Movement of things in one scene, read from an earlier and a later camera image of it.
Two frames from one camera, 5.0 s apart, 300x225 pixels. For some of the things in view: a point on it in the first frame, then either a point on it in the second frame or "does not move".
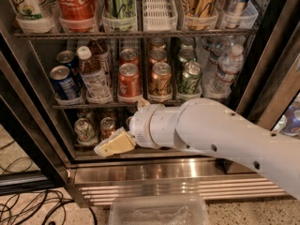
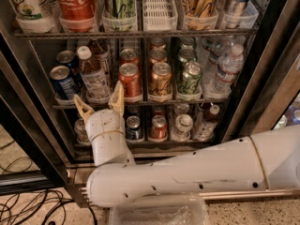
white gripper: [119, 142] -> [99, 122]
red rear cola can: [128, 55] does not move
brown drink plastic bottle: [95, 77] does not move
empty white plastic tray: [158, 8] does not move
